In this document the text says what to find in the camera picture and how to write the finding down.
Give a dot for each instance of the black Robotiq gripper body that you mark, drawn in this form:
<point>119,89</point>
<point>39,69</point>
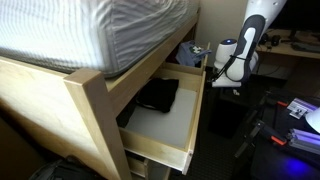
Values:
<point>229,92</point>

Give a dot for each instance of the wooden drawer with black garment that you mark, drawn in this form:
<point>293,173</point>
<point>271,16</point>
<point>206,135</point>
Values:
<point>166,120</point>

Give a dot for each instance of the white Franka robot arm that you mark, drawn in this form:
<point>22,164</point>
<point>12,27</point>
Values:
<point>243,68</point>

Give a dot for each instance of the white rounded robot base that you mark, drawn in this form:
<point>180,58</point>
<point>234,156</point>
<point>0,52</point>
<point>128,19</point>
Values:
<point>315,120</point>

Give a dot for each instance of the wooden drawer with blue shirt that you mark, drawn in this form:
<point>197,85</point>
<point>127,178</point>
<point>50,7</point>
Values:
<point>186,69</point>

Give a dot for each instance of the wooden drawer with pale clothes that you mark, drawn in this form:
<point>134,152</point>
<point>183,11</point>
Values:
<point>158,171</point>

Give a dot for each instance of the shallow wooden drawer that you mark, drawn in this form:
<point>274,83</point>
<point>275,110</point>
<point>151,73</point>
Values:
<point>136,166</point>

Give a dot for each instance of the black orange bar clamp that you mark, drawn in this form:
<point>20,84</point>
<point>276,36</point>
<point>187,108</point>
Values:
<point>281,103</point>
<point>266,130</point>

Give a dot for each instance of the blue shirt with green logo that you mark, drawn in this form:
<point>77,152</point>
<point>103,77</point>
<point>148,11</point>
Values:
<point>188,53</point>

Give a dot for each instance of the black headphones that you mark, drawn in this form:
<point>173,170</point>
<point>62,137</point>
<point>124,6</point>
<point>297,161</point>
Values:
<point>270,40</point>

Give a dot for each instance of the wooden desk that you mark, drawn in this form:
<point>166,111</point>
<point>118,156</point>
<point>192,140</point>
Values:
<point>283,50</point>

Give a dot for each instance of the black folded garment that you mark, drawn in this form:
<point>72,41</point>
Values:
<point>158,95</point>

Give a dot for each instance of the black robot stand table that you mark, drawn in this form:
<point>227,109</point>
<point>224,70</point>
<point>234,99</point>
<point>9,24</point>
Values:
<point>276,166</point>

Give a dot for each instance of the dark keyboard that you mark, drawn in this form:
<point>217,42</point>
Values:
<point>306,47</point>

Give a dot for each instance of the aluminium extrusion bar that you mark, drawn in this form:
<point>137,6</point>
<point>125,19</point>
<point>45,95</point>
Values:
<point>305,140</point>

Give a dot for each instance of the black computer monitor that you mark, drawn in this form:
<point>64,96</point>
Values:
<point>300,13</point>

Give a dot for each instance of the mattress with striped sheet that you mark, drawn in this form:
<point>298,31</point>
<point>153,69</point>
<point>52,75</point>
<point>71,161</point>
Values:
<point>66,26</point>

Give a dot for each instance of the black bag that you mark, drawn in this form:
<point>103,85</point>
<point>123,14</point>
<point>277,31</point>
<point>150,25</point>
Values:
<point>63,171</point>

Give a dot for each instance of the silver metal bracket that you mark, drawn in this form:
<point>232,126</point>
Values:
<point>300,108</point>

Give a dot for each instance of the light wooden bed frame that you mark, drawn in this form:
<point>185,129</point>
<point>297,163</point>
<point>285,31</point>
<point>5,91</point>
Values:
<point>33,93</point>

